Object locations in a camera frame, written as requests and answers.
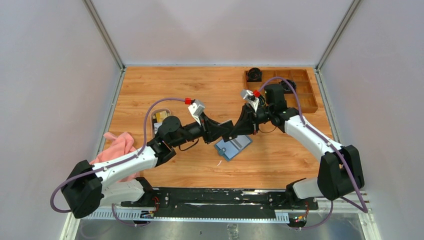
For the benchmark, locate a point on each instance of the aluminium frame rail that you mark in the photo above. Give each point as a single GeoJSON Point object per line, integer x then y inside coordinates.
{"type": "Point", "coordinates": [349, 203]}

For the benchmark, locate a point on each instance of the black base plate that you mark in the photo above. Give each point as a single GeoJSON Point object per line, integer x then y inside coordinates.
{"type": "Point", "coordinates": [219, 203]}

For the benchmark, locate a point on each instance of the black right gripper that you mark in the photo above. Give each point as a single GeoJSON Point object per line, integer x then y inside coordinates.
{"type": "Point", "coordinates": [246, 122]}

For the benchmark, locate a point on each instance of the blue leather card holder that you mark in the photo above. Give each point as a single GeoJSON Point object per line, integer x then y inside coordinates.
{"type": "Point", "coordinates": [230, 149]}

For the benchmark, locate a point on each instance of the black VIP card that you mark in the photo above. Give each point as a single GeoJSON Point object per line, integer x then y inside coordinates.
{"type": "Point", "coordinates": [228, 124]}

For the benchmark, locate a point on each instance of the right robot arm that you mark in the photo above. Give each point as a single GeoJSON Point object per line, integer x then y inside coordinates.
{"type": "Point", "coordinates": [340, 170]}

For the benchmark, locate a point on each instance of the pink cloth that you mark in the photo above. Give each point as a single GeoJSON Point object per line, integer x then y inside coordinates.
{"type": "Point", "coordinates": [119, 146]}

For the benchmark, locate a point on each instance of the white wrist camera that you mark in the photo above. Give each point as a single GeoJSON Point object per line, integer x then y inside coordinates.
{"type": "Point", "coordinates": [250, 98]}
{"type": "Point", "coordinates": [196, 108]}

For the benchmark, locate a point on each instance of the black rosette middle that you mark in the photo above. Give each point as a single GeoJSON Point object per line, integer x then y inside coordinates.
{"type": "Point", "coordinates": [288, 86]}

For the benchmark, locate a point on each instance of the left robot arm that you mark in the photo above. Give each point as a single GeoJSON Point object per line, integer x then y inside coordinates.
{"type": "Point", "coordinates": [90, 186]}

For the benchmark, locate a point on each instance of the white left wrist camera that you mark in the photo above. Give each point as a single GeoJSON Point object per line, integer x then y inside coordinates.
{"type": "Point", "coordinates": [196, 108]}

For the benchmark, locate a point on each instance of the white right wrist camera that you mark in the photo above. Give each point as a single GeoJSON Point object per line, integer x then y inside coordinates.
{"type": "Point", "coordinates": [250, 98]}

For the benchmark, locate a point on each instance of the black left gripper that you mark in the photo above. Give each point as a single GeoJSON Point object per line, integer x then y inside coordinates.
{"type": "Point", "coordinates": [206, 129]}

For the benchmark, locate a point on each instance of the black rosette top left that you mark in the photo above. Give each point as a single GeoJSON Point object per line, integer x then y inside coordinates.
{"type": "Point", "coordinates": [254, 75]}

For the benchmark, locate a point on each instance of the black rosette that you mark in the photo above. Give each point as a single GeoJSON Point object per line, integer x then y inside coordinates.
{"type": "Point", "coordinates": [288, 86]}
{"type": "Point", "coordinates": [254, 75]}

